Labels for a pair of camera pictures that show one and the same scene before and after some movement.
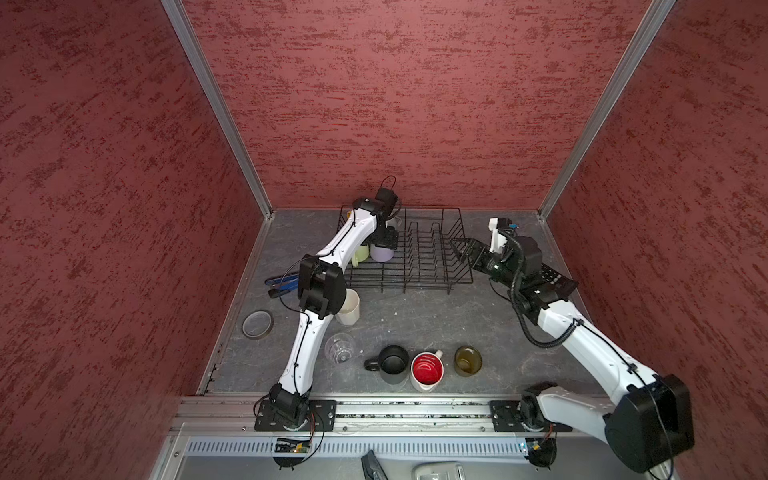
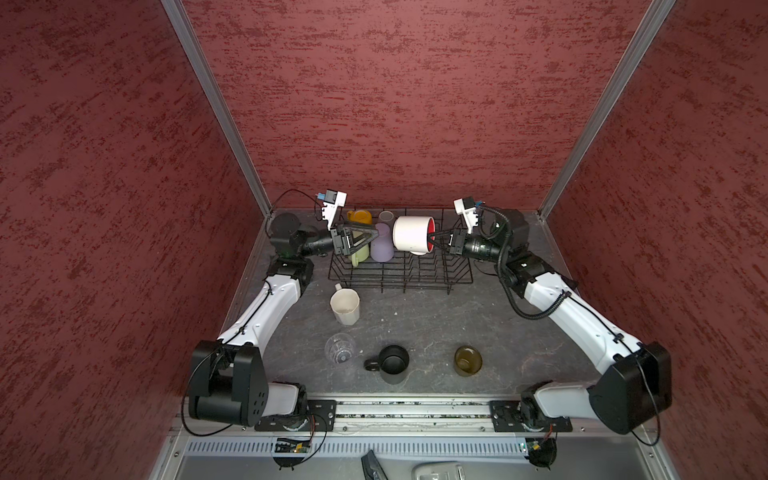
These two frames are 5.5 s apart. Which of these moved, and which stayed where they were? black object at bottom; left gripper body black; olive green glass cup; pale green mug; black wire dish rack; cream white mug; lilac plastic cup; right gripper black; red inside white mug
Moved: right gripper black; red inside white mug; left gripper body black
Stayed: black object at bottom; cream white mug; pale green mug; black wire dish rack; olive green glass cup; lilac plastic cup
